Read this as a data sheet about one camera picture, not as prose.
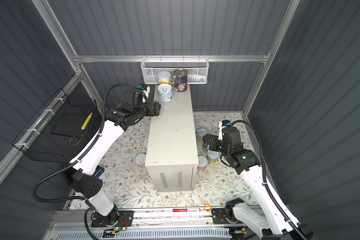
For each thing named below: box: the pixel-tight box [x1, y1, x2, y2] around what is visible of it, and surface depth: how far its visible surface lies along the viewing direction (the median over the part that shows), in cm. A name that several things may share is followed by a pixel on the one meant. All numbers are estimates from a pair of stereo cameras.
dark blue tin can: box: [173, 68, 188, 93], surface depth 80 cm
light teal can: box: [157, 83, 173, 102], surface depth 78 cm
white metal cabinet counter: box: [145, 85, 199, 192], surface depth 68 cm
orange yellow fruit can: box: [157, 71, 172, 86], surface depth 82 cm
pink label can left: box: [135, 153, 147, 168], surface depth 91 cm
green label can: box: [207, 149, 221, 163], surface depth 93 cm
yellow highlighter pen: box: [81, 112, 93, 130], surface depth 80 cm
